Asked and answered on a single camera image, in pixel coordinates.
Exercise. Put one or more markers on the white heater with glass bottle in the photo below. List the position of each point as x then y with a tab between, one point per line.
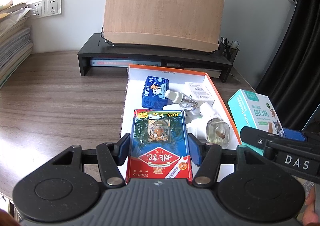
217	130

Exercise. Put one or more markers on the black mesh pen holder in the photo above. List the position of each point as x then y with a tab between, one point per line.
231	54

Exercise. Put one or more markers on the blue dental floss box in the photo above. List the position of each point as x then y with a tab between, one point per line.
153	90

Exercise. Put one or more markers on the small clear white-capped bottle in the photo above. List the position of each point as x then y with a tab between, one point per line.
185	102

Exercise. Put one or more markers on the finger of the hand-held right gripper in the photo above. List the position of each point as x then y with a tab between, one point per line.
295	134
253	139

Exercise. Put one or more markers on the wooden book stand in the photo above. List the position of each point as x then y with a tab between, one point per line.
162	3

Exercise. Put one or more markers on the orange-edged white cardboard box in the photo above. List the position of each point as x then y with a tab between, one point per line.
132	95

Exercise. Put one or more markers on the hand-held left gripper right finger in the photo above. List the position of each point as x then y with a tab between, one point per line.
193	149

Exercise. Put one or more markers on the black monitor riser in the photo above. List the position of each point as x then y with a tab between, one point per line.
140	52

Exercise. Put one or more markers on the white wall socket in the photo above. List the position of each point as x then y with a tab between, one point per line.
36	8
53	5

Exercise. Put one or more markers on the red playing card box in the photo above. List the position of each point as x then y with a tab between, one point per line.
157	140

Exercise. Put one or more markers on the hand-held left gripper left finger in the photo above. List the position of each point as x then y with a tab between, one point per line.
124	148

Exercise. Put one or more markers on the black curtain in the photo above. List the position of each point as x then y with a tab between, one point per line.
300	53

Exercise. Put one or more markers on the teal bandage box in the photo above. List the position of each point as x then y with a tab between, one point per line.
252	113

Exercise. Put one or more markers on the stack of books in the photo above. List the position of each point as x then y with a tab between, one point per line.
12	48

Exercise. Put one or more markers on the small white product box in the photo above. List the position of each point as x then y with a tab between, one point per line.
200	89

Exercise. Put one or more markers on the person's right hand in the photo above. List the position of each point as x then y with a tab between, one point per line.
312	206

